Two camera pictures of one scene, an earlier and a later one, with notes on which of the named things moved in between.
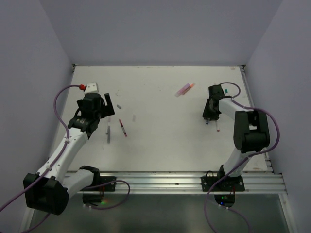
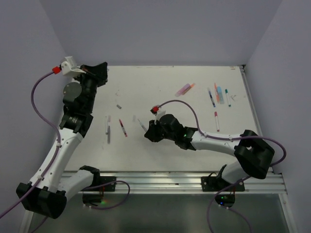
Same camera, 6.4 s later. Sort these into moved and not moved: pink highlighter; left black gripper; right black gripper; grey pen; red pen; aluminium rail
Moved: left black gripper; right black gripper
Not moved: pink highlighter; grey pen; aluminium rail; red pen
